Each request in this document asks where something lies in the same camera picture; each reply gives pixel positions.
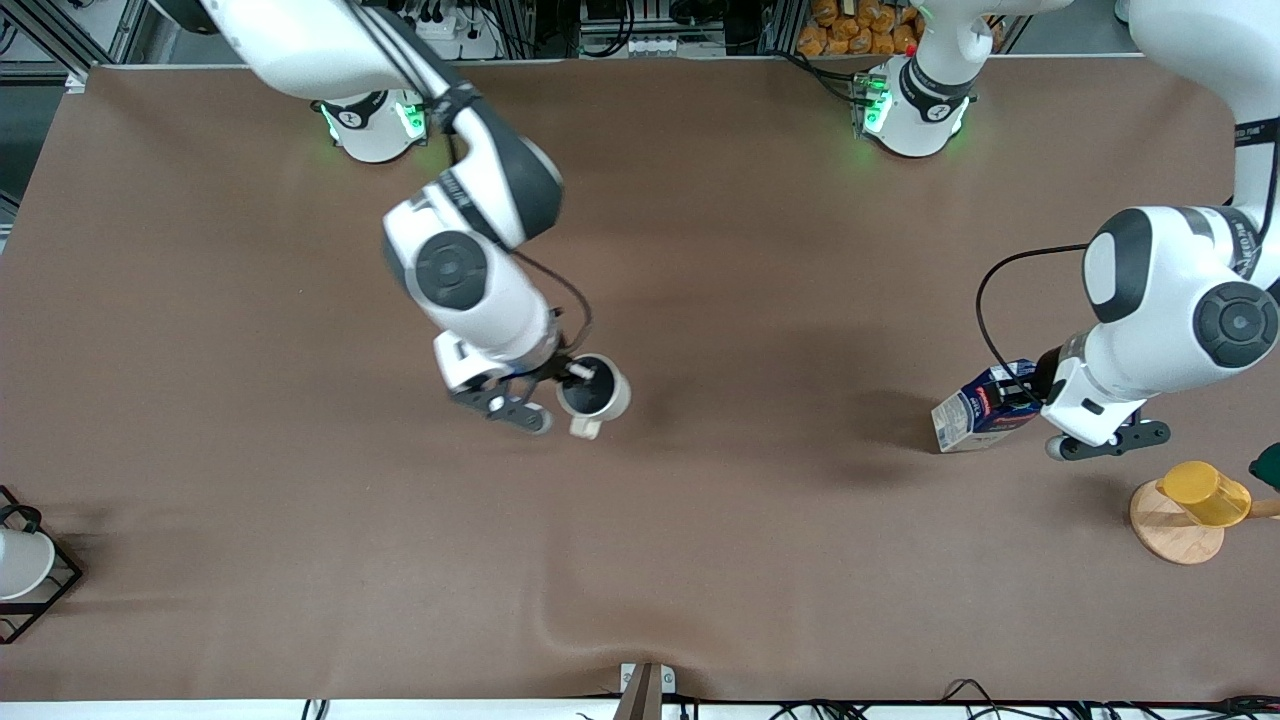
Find beige ceramic mug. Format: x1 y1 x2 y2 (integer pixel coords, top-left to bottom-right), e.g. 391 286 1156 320
555 354 633 442

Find blue white milk carton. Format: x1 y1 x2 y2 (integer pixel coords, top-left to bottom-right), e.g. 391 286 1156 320
931 359 1047 455

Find yellow plastic cup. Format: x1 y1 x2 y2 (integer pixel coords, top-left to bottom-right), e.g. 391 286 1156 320
1157 460 1253 528

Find round wooden cup stand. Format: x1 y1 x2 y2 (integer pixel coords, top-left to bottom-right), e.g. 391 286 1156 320
1130 478 1280 566

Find white cup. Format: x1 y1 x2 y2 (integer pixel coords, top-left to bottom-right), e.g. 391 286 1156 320
0 527 57 601

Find brown table cover sheet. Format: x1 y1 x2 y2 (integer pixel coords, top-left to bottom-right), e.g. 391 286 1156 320
0 55 1280 703

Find white power strip with plugs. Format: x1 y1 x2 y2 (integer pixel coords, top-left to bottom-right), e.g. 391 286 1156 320
400 0 504 61

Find white socket strip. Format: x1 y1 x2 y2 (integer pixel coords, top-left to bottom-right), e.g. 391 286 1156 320
580 34 727 59

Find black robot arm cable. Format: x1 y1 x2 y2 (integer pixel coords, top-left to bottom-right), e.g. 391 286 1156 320
976 242 1093 409
512 250 595 369

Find black wire rack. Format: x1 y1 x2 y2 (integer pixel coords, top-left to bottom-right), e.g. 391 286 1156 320
0 485 85 646

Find aluminium frame profile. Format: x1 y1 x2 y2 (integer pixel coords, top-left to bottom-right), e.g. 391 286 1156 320
20 0 153 69

